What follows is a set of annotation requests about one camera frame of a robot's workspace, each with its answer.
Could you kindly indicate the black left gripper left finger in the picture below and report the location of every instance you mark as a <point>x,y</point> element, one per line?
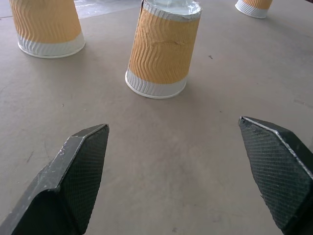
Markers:
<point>68,176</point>

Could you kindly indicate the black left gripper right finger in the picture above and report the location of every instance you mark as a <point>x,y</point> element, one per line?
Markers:
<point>276,169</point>

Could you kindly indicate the orange ribbed paper cup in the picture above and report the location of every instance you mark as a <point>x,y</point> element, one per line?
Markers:
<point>254,7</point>
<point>160,51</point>
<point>46,27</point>

